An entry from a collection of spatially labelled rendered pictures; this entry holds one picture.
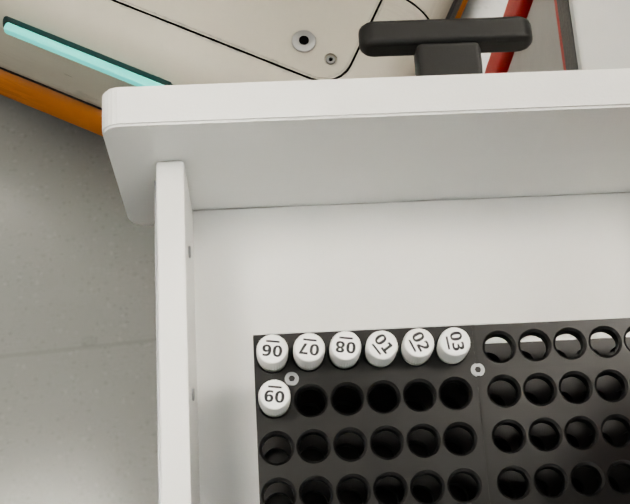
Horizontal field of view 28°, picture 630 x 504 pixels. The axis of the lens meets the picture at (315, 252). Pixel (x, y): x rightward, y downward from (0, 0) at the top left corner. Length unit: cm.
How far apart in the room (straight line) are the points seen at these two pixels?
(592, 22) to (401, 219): 21
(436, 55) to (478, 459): 17
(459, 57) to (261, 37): 74
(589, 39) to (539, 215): 17
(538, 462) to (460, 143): 14
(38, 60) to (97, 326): 31
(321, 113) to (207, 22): 78
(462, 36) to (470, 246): 10
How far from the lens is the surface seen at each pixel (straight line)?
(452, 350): 49
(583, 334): 51
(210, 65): 126
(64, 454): 142
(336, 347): 49
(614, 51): 73
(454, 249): 58
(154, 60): 127
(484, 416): 50
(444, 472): 49
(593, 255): 60
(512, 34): 55
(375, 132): 52
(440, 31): 54
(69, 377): 144
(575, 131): 54
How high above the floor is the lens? 138
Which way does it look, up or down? 70 degrees down
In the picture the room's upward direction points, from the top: 5 degrees clockwise
